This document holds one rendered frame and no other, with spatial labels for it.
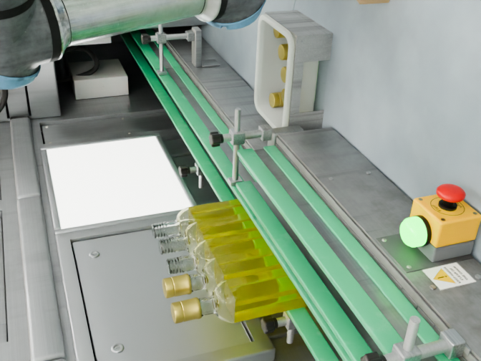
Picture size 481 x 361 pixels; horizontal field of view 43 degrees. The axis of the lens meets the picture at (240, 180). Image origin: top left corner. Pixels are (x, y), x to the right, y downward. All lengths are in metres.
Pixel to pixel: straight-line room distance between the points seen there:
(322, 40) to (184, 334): 0.62
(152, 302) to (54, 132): 0.88
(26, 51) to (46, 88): 1.09
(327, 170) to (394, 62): 0.22
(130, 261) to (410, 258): 0.64
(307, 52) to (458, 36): 0.39
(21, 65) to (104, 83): 1.23
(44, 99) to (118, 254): 0.79
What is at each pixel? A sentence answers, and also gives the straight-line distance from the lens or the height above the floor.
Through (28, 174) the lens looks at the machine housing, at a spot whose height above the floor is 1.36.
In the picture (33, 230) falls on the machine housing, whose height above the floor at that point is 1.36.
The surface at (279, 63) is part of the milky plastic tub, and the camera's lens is 1.40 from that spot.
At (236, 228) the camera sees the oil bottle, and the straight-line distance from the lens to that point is 1.14.
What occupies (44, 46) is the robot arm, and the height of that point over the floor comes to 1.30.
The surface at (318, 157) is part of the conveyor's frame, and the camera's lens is 1.14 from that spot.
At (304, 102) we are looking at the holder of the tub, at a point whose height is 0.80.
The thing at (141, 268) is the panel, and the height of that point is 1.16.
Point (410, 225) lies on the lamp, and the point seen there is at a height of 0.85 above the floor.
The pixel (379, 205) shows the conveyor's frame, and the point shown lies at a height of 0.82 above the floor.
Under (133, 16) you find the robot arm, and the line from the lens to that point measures 0.97.
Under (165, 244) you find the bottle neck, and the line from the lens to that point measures 1.13.
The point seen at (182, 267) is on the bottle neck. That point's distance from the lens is 1.09.
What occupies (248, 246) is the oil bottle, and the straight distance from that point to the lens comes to 1.11.
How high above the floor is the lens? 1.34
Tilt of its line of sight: 18 degrees down
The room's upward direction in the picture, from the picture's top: 99 degrees counter-clockwise
